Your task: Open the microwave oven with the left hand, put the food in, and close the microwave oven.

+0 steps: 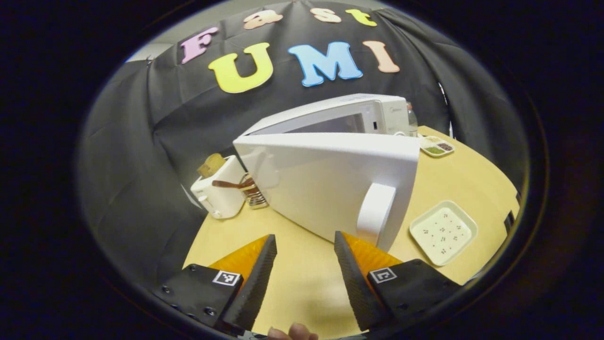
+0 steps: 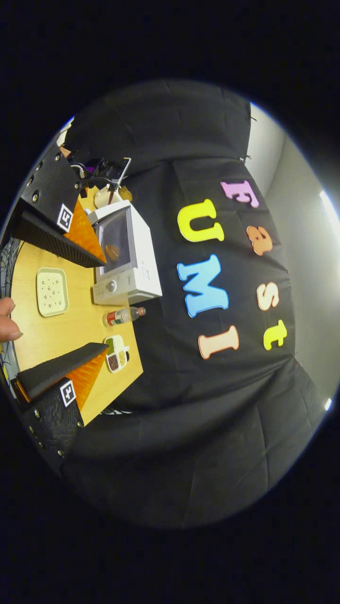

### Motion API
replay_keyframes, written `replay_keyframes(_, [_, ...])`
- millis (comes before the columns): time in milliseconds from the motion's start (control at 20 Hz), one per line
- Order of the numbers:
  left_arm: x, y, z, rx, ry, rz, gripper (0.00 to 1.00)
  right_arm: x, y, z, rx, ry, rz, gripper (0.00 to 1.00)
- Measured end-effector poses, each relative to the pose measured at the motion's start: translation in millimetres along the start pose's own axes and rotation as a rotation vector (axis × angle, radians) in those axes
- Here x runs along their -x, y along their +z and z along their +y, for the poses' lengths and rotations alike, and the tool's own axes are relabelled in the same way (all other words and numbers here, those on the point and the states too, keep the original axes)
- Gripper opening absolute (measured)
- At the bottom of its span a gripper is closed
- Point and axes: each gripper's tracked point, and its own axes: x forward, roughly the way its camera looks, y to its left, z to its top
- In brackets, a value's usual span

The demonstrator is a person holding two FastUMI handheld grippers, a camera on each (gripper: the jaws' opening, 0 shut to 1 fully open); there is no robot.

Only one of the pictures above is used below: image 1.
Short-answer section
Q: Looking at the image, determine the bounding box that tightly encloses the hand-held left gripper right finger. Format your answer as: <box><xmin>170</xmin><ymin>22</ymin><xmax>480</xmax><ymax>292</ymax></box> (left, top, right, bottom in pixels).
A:
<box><xmin>333</xmin><ymin>230</ymin><xmax>464</xmax><ymax>332</ymax></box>

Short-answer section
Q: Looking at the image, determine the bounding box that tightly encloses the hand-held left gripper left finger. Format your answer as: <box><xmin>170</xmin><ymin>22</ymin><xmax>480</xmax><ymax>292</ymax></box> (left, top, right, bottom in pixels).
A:
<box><xmin>150</xmin><ymin>234</ymin><xmax>279</xmax><ymax>335</ymax></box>

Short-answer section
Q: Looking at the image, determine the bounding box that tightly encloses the white microwave oven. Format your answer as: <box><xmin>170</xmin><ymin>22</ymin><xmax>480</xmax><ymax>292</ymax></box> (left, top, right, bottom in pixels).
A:
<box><xmin>233</xmin><ymin>93</ymin><xmax>420</xmax><ymax>253</ymax></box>

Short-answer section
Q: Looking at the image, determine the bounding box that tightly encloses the white toaster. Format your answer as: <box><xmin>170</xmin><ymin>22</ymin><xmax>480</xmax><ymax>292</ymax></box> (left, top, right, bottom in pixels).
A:
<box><xmin>190</xmin><ymin>155</ymin><xmax>246</xmax><ymax>219</ymax></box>

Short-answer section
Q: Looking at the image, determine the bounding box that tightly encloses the pale square plate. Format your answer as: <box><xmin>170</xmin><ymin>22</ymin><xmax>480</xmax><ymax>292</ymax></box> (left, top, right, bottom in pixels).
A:
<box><xmin>409</xmin><ymin>200</ymin><xmax>478</xmax><ymax>266</ymax></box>

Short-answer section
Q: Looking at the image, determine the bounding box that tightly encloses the brown wooden spoon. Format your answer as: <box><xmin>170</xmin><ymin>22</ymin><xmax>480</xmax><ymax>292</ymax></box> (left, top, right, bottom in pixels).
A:
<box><xmin>212</xmin><ymin>178</ymin><xmax>255</xmax><ymax>190</ymax></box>

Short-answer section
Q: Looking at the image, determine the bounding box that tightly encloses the toast bread slice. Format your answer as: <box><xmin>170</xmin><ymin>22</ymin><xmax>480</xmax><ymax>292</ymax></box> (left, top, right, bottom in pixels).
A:
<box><xmin>197</xmin><ymin>153</ymin><xmax>227</xmax><ymax>178</ymax></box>

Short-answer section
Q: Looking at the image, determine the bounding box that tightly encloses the white divided dish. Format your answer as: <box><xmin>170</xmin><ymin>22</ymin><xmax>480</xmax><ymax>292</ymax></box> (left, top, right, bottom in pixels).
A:
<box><xmin>418</xmin><ymin>136</ymin><xmax>456</xmax><ymax>158</ymax></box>

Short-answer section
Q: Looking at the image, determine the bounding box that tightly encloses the clear plastic bottle red label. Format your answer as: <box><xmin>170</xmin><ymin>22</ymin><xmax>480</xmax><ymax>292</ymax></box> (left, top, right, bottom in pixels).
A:
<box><xmin>407</xmin><ymin>102</ymin><xmax>419</xmax><ymax>137</ymax></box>

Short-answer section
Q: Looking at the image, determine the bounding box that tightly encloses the black backdrop cloth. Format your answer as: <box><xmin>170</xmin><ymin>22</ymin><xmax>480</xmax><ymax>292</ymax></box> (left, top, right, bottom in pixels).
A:
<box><xmin>78</xmin><ymin>0</ymin><xmax>529</xmax><ymax>293</ymax></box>

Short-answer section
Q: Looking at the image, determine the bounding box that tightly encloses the metal wire rack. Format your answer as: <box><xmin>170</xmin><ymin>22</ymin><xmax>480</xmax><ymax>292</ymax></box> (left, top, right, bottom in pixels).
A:
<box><xmin>241</xmin><ymin>174</ymin><xmax>268</xmax><ymax>210</ymax></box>

